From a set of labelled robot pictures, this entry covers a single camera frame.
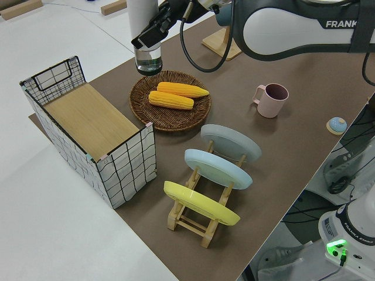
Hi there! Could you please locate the blue dome call bell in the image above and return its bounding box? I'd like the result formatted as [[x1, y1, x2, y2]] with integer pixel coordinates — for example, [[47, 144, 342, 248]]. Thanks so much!
[[326, 116, 348, 135]]

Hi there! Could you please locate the yellow corn cob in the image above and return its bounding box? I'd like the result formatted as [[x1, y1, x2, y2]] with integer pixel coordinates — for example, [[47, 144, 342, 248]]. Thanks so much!
[[156, 81, 210, 99], [148, 90, 195, 111]]

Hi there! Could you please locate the grey plate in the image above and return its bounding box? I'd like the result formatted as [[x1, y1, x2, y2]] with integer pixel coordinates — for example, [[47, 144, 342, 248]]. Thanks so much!
[[200, 124, 262, 163]]

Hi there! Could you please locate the black wire storage basket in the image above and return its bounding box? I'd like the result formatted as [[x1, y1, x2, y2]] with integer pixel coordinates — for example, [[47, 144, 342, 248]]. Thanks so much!
[[19, 55, 158, 210]]

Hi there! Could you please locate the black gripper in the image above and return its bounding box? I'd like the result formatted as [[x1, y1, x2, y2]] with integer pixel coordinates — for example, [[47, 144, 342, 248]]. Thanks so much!
[[131, 0, 206, 49]]

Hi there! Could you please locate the pink mug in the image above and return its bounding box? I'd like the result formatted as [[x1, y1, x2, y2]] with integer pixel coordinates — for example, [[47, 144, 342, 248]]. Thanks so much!
[[253, 83, 290, 119]]

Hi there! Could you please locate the black plug in robot base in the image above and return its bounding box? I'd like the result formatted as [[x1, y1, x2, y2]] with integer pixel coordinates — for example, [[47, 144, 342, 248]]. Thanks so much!
[[338, 248, 349, 268]]

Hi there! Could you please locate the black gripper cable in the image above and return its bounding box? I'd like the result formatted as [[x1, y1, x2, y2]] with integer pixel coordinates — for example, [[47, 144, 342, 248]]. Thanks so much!
[[179, 0, 375, 86]]

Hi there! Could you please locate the wooden board lid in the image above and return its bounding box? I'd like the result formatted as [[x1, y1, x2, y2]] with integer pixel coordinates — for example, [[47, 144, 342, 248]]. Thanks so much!
[[43, 83, 139, 156]]

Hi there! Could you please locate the wooden plate rack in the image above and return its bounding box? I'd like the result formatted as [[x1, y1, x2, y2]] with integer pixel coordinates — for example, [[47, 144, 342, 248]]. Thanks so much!
[[166, 140, 248, 249]]

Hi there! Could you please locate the wooden block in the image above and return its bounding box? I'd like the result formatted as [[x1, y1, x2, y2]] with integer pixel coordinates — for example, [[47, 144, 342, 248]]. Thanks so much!
[[0, 0, 43, 20], [100, 0, 129, 16]]

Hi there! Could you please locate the white bottle with clear base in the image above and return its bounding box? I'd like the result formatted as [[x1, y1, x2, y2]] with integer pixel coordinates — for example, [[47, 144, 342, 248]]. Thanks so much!
[[127, 0, 163, 76]]

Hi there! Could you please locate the black coiled power adapter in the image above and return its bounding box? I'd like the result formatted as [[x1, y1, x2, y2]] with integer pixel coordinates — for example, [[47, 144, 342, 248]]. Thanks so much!
[[327, 176, 351, 194]]

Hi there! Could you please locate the thin blue cable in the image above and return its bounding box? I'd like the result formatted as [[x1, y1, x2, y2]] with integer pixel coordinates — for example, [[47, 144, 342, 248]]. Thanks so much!
[[43, 2, 102, 14]]

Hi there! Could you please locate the dark teal mug yellow inside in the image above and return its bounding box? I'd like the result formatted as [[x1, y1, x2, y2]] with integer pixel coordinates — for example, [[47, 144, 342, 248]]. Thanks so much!
[[216, 5, 235, 28]]

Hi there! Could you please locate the yellow plate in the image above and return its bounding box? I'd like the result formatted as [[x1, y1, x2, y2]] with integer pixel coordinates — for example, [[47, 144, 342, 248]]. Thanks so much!
[[163, 180, 241, 226]]

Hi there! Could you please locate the wooden mug tree stand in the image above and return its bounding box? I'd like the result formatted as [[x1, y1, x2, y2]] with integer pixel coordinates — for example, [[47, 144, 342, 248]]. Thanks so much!
[[201, 29, 244, 61]]

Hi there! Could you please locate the light blue plate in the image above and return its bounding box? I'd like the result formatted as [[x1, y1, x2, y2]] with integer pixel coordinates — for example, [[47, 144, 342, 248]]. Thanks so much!
[[184, 148, 253, 191]]

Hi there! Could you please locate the brown table mat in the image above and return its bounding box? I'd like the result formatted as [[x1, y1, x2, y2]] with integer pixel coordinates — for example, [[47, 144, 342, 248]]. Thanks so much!
[[28, 11, 375, 281]]

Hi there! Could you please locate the white power strip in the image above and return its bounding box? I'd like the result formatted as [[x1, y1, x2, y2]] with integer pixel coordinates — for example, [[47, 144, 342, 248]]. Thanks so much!
[[323, 148, 364, 178], [254, 244, 308, 273]]

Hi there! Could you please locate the round brown wicker basket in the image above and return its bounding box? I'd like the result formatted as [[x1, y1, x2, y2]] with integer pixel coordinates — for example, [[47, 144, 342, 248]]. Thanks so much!
[[129, 70, 212, 133]]

